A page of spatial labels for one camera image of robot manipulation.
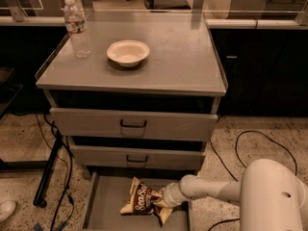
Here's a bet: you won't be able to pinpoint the brown sea salt chip bag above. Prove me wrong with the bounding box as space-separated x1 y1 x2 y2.
120 177 173 225

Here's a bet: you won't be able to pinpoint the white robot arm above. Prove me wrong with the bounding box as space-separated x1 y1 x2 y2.
163 159 308 231

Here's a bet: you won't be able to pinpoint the grey drawer cabinet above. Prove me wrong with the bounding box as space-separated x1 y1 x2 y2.
34 10 229 231

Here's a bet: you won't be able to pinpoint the grey top drawer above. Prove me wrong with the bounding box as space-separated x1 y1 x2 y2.
50 108 218 141

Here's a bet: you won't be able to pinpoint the grey drawer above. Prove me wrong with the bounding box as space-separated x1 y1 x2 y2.
50 108 218 141
80 167 193 231
68 136 206 170

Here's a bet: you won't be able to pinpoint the grey middle drawer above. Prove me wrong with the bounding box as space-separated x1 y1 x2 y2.
68 136 206 170

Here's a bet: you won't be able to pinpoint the grey bottom drawer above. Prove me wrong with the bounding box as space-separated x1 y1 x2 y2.
80 167 193 231

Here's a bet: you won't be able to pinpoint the white paper bowl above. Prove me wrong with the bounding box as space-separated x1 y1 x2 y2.
107 39 150 67

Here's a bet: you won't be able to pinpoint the clear plastic water bottle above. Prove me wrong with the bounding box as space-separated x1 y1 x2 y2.
64 0 90 58

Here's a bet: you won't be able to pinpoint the white shoe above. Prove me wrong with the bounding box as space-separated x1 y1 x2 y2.
0 200 17 222

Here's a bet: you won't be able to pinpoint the black cables at left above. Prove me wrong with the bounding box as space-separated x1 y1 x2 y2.
34 113 76 231

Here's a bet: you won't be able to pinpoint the black floor cable loop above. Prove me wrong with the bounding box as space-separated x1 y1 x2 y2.
207 130 299 231

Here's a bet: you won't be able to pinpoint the black table leg frame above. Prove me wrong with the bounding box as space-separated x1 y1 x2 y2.
0 132 62 208

